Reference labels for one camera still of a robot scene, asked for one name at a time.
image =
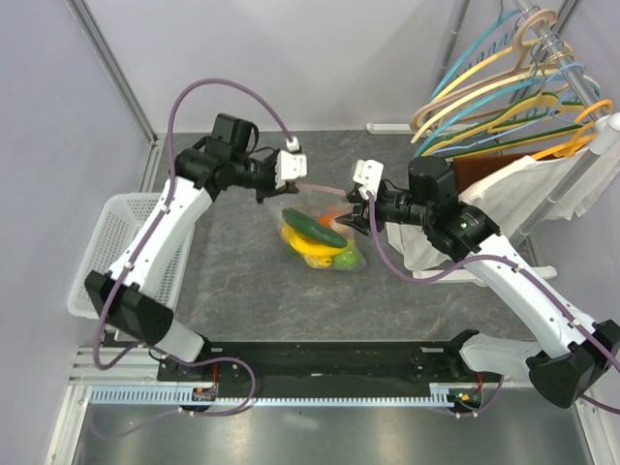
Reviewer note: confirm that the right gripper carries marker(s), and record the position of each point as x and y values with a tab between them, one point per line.
358	218

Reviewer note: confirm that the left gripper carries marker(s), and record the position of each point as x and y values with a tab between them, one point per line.
289	187

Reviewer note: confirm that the clear zip top bag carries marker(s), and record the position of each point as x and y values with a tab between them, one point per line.
316	201

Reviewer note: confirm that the orange fruit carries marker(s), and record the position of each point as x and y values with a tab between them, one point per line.
328	221

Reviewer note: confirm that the green cucumber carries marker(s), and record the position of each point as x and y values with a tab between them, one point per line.
311	229

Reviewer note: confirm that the green custard apple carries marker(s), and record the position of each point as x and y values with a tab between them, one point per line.
347	260

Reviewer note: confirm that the yellow banana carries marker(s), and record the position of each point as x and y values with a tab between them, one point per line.
315	254

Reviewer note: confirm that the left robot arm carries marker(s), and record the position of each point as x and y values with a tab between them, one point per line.
124	296

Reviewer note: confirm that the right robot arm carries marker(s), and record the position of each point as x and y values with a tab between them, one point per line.
570	351

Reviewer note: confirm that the brown box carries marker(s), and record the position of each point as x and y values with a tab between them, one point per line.
469	170

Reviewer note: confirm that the white cloth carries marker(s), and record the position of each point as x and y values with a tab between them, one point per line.
509	196

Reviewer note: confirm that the white plastic basket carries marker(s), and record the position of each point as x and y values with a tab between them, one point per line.
119	222

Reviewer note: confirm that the yellow hanger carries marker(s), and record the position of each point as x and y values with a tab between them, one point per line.
540	99

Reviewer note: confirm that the orange hanger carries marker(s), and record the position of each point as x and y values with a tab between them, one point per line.
581	136

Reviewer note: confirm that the beige wooden hanger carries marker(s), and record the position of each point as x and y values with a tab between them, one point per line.
486	78

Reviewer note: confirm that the light blue hanger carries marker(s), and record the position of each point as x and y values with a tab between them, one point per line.
522	120

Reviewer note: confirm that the white clothes rack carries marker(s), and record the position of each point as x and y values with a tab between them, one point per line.
523	128

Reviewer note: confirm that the teal hanger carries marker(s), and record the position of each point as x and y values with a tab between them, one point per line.
499	36

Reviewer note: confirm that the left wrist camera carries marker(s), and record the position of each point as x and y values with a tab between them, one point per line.
291	164

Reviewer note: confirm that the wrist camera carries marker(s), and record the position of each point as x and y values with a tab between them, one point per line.
291	164
367	176

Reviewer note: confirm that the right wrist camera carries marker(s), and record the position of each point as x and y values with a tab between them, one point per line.
367	176

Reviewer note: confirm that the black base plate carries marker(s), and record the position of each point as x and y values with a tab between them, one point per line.
331	370

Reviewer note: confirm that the aluminium frame post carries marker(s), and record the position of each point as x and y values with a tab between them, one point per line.
95	35

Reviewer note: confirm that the white cable duct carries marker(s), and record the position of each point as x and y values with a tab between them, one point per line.
175	396

